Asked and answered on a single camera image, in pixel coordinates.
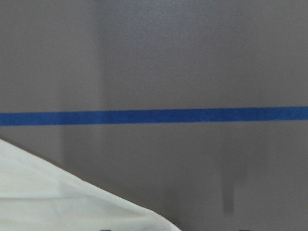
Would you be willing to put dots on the cream long-sleeve graphic shirt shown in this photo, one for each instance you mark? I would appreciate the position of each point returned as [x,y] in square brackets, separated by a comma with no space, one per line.
[36,195]

